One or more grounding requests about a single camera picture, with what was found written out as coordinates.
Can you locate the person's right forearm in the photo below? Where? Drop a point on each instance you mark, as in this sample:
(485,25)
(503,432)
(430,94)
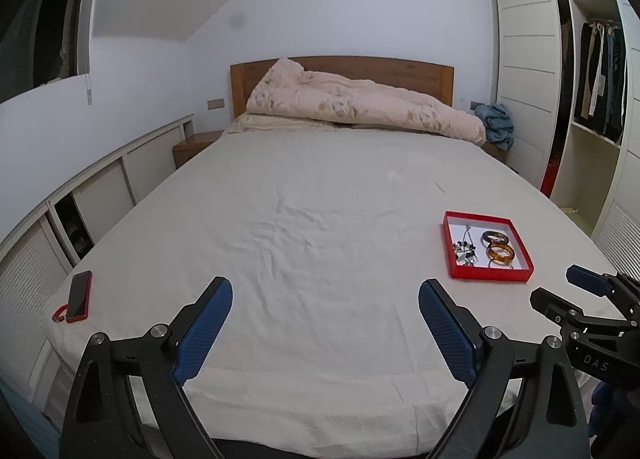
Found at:
(607,404)

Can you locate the low white wall cabinet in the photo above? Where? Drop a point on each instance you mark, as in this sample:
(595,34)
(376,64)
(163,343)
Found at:
(100,189)

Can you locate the dark brown bangle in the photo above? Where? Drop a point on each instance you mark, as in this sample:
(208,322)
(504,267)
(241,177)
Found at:
(502,240)

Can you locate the beige pillow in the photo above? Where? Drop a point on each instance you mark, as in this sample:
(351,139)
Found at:
(270,123)

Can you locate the hanging clothes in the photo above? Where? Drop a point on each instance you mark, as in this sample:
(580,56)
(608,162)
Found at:
(600,84)

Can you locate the white wardrobe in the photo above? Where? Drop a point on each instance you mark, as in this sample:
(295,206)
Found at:
(525,39)

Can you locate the wooden nightstand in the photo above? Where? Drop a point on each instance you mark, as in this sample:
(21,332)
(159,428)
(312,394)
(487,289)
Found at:
(192,146)
(495,153)

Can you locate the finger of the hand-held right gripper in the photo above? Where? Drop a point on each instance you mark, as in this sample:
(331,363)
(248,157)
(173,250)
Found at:
(585,279)
(550,301)

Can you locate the phone in red case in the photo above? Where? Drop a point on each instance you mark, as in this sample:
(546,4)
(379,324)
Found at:
(79,296)

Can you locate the wooden headboard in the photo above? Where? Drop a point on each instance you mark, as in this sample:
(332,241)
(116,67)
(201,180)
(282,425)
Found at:
(400,71)

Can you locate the blue crumpled cloth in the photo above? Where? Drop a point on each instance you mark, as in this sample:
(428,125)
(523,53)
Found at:
(497,126)

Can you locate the amber orange bangle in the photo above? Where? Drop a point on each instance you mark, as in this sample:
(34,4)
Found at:
(492,256)

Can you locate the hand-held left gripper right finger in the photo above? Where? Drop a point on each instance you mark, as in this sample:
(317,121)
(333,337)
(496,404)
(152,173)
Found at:
(445,329)

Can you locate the red jewelry box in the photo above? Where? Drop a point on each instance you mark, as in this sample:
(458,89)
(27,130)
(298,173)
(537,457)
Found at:
(490,275)

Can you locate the pink floral duvet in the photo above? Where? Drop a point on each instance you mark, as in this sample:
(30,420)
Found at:
(360,104)

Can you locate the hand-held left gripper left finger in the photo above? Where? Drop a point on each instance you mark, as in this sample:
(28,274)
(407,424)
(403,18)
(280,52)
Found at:
(205,324)

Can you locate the red fire extinguisher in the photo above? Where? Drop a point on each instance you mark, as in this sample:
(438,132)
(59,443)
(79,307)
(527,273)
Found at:
(549,176)

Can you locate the white wall fixture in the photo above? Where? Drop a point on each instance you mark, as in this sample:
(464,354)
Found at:
(89,91)

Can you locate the dark window opening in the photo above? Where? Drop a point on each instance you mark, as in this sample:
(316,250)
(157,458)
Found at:
(55,24)

